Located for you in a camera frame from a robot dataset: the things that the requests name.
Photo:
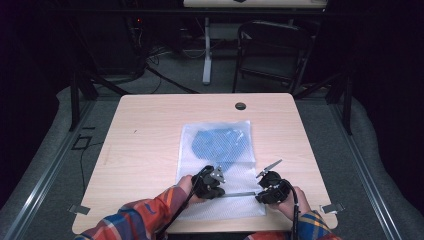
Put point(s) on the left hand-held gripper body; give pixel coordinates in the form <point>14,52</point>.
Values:
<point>208,181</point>

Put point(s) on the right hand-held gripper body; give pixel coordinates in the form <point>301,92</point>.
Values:
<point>275,190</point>

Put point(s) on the white mesh laundry bag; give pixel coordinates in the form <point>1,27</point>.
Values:
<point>240,186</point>

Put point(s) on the person's left hand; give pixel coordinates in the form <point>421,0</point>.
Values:
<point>185,185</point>

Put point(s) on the person's right hand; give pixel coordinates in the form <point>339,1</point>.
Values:
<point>293,205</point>

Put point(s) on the blue cloth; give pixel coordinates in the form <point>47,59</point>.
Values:
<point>216,145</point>

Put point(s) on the black metal stand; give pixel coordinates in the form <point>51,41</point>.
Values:
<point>348,100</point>
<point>75,100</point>

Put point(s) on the white table leg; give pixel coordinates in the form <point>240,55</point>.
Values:
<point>207,53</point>

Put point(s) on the metal table clip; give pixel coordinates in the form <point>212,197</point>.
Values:
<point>79,209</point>

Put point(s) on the black folding chair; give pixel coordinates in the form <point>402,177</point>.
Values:
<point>273,50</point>

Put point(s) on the aluminium floor rail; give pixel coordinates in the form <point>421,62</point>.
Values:
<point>363,166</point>
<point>46,173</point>

